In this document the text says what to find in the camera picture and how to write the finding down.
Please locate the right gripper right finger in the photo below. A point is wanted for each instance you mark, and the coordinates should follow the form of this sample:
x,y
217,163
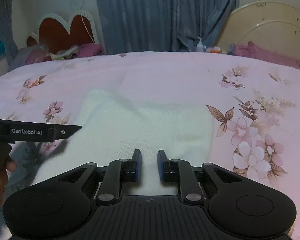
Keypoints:
x,y
181,173

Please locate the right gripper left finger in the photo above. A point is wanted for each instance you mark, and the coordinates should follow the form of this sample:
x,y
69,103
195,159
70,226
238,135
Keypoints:
x,y
117,173

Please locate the pale green knit garment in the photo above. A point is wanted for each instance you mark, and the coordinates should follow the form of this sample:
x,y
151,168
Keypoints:
x,y
113,127

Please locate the purple clothes pile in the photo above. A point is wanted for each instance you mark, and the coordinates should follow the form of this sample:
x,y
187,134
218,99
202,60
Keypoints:
x,y
40,53

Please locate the pink floral bedsheet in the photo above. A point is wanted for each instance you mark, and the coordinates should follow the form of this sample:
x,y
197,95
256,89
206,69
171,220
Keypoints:
x,y
254,105

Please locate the white pump bottle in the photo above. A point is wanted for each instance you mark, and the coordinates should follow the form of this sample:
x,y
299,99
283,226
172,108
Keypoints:
x,y
200,48

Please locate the orange small container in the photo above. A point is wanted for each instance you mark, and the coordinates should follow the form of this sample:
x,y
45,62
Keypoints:
x,y
214,49

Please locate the magenta pillow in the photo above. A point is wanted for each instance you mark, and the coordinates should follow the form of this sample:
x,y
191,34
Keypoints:
x,y
253,51

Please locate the blue grey curtain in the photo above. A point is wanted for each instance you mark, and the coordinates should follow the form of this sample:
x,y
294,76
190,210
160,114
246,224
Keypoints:
x,y
126,25

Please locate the cream round headboard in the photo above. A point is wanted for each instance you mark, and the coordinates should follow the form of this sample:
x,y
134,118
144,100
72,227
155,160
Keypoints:
x,y
271,25

